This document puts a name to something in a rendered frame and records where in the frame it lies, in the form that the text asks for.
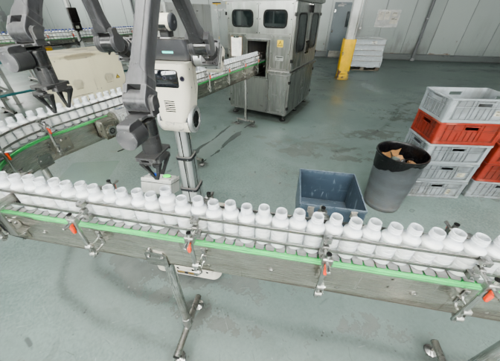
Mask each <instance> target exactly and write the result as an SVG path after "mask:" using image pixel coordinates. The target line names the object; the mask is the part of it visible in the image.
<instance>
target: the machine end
mask: <svg viewBox="0 0 500 361"><path fill-rule="evenodd" d="M223 1H227V2H226V8H227V12H225V14H226V15H227V26H228V54H227V57H228V58H234V57H233V56H232V55H231V36H242V37H243V55H244V54H249V53H252V52H256V51H258V53H261V52H266V54H265V53H264V54H263V56H261V55H260V57H264V56H266V70H265V71H264V72H262V73H259V74H257V75H255V76H253V77H250V79H248V80H247V109H250V110H254V111H258V112H265V113H269V114H274V115H281V116H282V118H280V119H279V121H285V119H284V118H283V117H284V116H286V115H287V114H288V113H289V112H291V111H296V110H297V109H295V107H296V106H297V105H298V104H299V103H300V102H306V101H305V100H304V99H305V98H306V97H307V96H308V95H309V91H310V81H311V76H312V71H313V68H314V67H313V63H315V62H316V60H314V56H315V52H316V49H315V47H316V43H317V37H318V28H319V22H320V18H321V15H322V12H321V9H322V4H324V3H325V2H326V0H223ZM229 100H230V101H231V106H234V107H235V109H234V110H233V112H238V111H239V110H238V109H237V107H239V108H243V109H244V80H243V81H240V82H239V83H235V84H234V85H232V86H230V98H229Z"/></svg>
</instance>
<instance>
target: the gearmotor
mask: <svg viewBox="0 0 500 361"><path fill-rule="evenodd" d="M126 116H127V114H126V110H125V107H124V106H123V107H120V108H117V109H114V110H112V111H109V112H108V113H107V116H106V117H104V118H100V119H97V120H96V121H94V123H95V126H96V127H97V131H98V133H99V135H100V137H101V139H102V140H105V139H106V138H107V140H109V139H111V138H114V137H116V135H117V133H118V131H117V128H116V127H117V125H118V124H119V123H120V122H122V121H123V120H124V119H125V117H126Z"/></svg>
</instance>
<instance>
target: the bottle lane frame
mask: <svg viewBox="0 0 500 361"><path fill-rule="evenodd" d="M0 212H1V213H2V214H3V215H4V216H6V217H8V218H10V219H16V220H19V221H20V222H21V223H22V225H24V226H30V228H29V229H28V232H29V233H30V234H31V237H28V236H24V235H20V237H24V238H26V239H29V240H38V241H42V242H46V243H55V244H59V245H64V246H71V247H76V248H81V249H85V244H84V242H83V241H82V239H81V238H80V236H79V234H78V233H76V234H73V233H72V231H71V229H70V228H67V229H66V230H65V231H62V228H63V227H64V226H65V225H67V224H68V222H67V221H66V219H65V218H57V216H56V217H49V215H48V216H43V215H42V214H40V215H38V214H34V213H32V214H29V213H26V212H19V211H11V209H10V210H5V209H4V210H2V211H0ZM98 222H99V221H98ZM98 222H97V223H98ZM97 223H90V222H89V221H88V222H82V221H81V220H80V223H79V224H78V225H79V226H80V228H81V229H82V231H83V233H84V235H85V236H86V238H87V239H88V241H89V242H90V243H93V242H94V241H95V240H96V239H97V237H98V236H97V234H96V233H95V231H99V232H100V234H101V235H102V237H100V238H103V239H104V241H105V243H104V244H103V246H102V247H101V248H100V249H99V250H98V251H99V252H105V253H110V254H115V255H123V256H127V257H132V258H140V259H144V260H146V257H145V254H144V253H145V252H146V251H149V252H150V251H154V252H161V253H163V254H165V255H166V256H167V259H168V262H169V264H174V265H178V266H186V267H191V268H193V267H192V265H193V262H192V258H191V255H190V253H189V252H188V250H186V251H183V248H184V246H185V241H184V238H183V237H177V234H178V233H177V234H176V236H172V235H168V233H166V234H159V231H158V232H157V233H152V232H150V230H149V231H141V228H142V227H141V228H140V229H139V230H134V229H132V228H130V229H125V228H124V226H122V227H121V228H120V227H115V225H113V226H107V225H106V224H105V225H101V224H97ZM205 238H206V237H205ZM215 240H216V239H214V241H213V242H210V241H206V240H205V239H204V240H197V239H196V241H195V243H194V245H193V246H194V250H195V254H196V260H197V261H199V259H200V257H201V255H202V253H201V249H200V248H205V254H204V255H206V258H207V260H206V261H205V262H204V264H203V267H202V269H203V270H208V271H212V272H221V273H225V274H229V275H237V276H242V277H247V278H254V279H259V280H264V281H271V282H276V283H281V284H288V285H293V286H298V287H306V288H310V289H315V287H316V282H317V281H318V278H319V275H320V272H321V268H322V266H323V265H321V259H320V258H319V256H318V255H317V258H311V257H308V254H307V255H306V256H300V255H297V251H296V252H295V255H291V254H287V253H286V249H285V252H284V253H281V252H276V248H275V250H274V251H267V250H266V247H265V246H264V249H256V248H255V245H254V247H253V248H249V247H245V244H244V245H243V246H235V241H234V244H233V245H229V244H225V240H224V242H223V243H216V242H215ZM410 270H411V269H410ZM435 275H436V273H435ZM324 285H325V286H326V287H325V288H324V290H323V291H328V292H332V293H340V294H344V295H352V296H357V297H361V298H369V299H374V300H378V301H386V302H391V303H395V304H404V305H408V306H412V307H420V308H425V309H430V310H437V311H442V312H447V313H456V312H457V310H456V309H455V306H454V304H455V303H454V302H453V301H454V300H455V299H456V298H457V297H459V298H461V295H460V294H461V293H462V292H463V291H464V290H468V291H471V293H470V294H469V295H468V296H465V298H464V301H465V302H466V303H467V302H468V301H469V300H470V299H471V298H473V297H474V296H475V295H476V294H477V293H478V292H480V291H481V290H482V287H481V284H478V283H477V282H476V281H475V282H474V283H473V282H467V281H464V280H463V279H462V278H461V281H459V280H453V279H451V278H450V277H449V276H448V278H439V277H438V276H437V275H436V276H435V277H434V276H429V275H425V273H424V272H423V274H422V275H420V274H415V273H413V272H412V271H411V272H401V271H400V269H399V267H398V271H396V270H391V269H388V267H387V265H386V269H382V268H377V267H376V265H375V264H374V267H372V266H365V265H364V262H362V265H358V264H353V261H352V260H351V263H344V262H342V260H341V258H339V261H334V262H333V265H332V266H331V267H330V275H328V274H326V275H325V277H324ZM471 310H472V315H471V317H476V318H480V319H489V320H493V321H497V322H500V303H499V301H498V300H497V298H496V297H494V298H493V299H491V300H490V301H489V302H485V301H484V300H483V299H482V300H481V301H480V302H479V303H477V305H476V306H474V307H473V308H472V309H471Z"/></svg>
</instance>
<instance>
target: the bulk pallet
mask: <svg viewBox="0 0 500 361"><path fill-rule="evenodd" d="M355 39H357V41H356V46H355V49H354V52H353V59H352V62H351V65H350V66H351V68H359V69H350V70H361V71H379V68H380V65H381V63H382V57H383V55H382V54H383V52H384V48H385V46H386V41H387V39H384V38H381V37H377V36H356V38H355ZM379 64H380V65H379ZM352 66H355V67H352ZM364 68H373V69H364Z"/></svg>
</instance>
